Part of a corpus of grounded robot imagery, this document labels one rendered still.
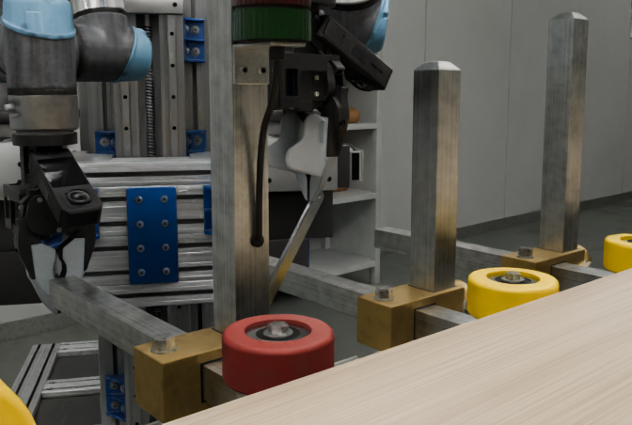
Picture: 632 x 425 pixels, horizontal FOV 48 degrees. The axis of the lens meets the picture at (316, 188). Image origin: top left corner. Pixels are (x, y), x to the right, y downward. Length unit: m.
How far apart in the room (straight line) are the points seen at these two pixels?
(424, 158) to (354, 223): 3.35
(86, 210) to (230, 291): 0.24
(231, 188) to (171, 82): 0.85
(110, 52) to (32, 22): 0.17
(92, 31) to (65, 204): 0.29
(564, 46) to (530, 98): 4.99
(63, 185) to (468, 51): 4.60
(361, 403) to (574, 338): 0.19
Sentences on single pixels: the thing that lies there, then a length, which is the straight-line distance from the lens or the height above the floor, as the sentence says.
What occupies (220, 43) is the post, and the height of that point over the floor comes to 1.11.
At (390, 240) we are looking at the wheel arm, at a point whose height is 0.85.
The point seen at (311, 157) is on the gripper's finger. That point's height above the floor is 1.01.
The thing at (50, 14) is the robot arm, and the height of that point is 1.16.
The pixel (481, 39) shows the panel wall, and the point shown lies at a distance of 5.39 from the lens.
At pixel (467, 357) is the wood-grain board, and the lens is 0.50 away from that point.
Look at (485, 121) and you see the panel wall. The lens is 5.45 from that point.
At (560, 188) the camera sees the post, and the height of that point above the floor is 0.95.
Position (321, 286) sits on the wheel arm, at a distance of 0.85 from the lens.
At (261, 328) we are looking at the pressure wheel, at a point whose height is 0.90.
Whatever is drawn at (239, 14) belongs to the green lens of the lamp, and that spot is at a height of 1.13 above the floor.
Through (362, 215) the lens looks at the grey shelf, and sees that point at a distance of 4.05.
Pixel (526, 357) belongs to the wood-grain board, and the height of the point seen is 0.90.
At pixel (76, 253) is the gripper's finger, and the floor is 0.88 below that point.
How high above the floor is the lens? 1.08
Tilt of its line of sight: 8 degrees down
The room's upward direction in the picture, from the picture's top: straight up
